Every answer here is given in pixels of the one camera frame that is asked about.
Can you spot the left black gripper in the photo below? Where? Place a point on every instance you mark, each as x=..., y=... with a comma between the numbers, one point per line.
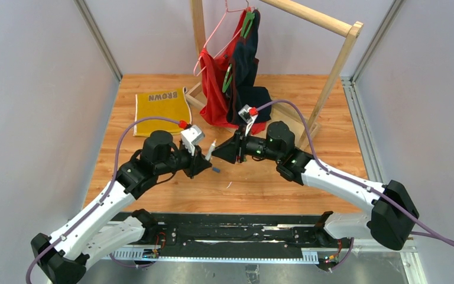
x=191, y=163

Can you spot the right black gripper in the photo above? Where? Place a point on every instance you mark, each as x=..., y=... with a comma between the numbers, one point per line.
x=241, y=145

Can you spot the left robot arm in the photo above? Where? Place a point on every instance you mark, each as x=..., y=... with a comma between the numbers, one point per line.
x=67, y=253

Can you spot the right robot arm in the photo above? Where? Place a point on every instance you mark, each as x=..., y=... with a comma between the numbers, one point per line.
x=388, y=212

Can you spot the dark navy garment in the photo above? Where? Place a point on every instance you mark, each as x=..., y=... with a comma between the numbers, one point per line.
x=244, y=66

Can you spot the yellow folded towel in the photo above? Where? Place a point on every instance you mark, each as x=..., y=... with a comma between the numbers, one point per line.
x=170, y=104

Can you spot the wooden clothes rack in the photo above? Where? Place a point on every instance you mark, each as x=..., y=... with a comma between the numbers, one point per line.
x=288, y=48

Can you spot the red garment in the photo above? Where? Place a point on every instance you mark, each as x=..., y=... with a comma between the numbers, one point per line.
x=216, y=108

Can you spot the green hanger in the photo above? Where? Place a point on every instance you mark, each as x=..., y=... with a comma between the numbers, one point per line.
x=246, y=25

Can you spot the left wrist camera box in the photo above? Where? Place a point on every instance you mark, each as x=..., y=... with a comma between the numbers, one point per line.
x=192, y=136

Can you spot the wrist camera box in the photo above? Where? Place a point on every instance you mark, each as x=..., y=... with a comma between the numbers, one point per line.
x=248, y=114
x=192, y=136

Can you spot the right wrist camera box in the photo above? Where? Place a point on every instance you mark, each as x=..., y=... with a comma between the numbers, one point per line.
x=248, y=114

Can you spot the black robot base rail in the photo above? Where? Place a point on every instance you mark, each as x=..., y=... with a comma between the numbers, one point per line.
x=289, y=239

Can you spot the pink wire hanger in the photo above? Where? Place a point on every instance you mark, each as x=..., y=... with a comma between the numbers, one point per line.
x=213, y=26

